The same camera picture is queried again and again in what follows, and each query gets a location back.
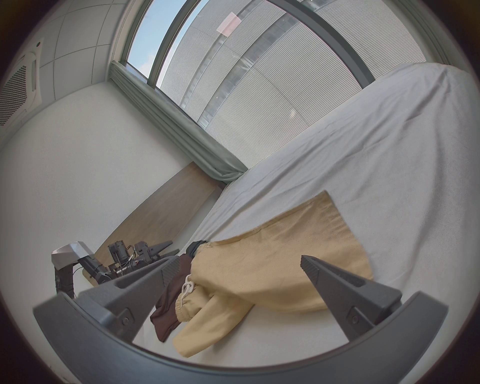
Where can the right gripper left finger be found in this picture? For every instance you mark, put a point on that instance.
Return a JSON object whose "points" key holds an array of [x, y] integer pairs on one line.
{"points": [[123, 303]]}

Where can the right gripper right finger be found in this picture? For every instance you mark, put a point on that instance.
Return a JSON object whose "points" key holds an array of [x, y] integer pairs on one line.
{"points": [[356, 303]]}

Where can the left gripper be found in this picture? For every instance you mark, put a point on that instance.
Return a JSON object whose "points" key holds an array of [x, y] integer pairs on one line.
{"points": [[146, 258]]}

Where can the tan shorts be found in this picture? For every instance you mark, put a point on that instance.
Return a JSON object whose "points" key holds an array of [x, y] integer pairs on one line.
{"points": [[281, 262]]}

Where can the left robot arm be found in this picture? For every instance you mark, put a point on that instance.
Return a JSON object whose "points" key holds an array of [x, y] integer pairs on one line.
{"points": [[69, 255]]}

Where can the black garment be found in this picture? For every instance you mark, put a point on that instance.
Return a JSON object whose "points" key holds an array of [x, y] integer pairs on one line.
{"points": [[195, 247]]}

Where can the brown garment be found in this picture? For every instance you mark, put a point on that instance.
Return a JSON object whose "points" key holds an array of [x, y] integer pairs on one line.
{"points": [[168, 300]]}

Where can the grey-green curtain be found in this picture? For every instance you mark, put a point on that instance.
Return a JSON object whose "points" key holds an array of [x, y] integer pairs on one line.
{"points": [[431, 30], [168, 123]]}

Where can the window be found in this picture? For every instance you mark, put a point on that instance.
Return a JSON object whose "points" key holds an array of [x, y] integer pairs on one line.
{"points": [[262, 56]]}

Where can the white ceiling air conditioner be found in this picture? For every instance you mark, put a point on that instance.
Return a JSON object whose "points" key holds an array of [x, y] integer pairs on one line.
{"points": [[18, 86]]}

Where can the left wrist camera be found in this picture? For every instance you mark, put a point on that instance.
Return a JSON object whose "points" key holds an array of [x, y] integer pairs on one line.
{"points": [[141, 246]]}

